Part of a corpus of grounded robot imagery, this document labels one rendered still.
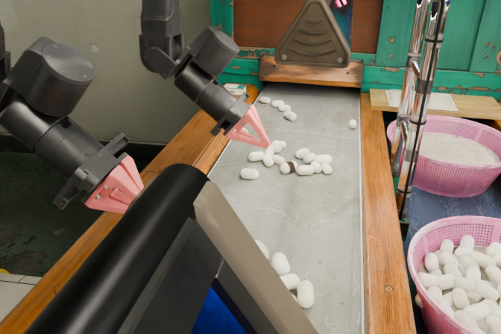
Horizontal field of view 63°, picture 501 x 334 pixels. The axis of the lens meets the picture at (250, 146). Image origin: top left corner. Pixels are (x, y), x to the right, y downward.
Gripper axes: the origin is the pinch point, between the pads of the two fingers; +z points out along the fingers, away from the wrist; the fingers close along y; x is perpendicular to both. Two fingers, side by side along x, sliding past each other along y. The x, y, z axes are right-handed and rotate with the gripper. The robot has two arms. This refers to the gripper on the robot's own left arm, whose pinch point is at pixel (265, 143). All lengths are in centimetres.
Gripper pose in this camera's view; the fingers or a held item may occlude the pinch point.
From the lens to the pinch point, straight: 76.3
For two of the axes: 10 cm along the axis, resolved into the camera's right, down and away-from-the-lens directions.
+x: -6.2, 6.3, 4.6
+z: 7.5, 6.5, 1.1
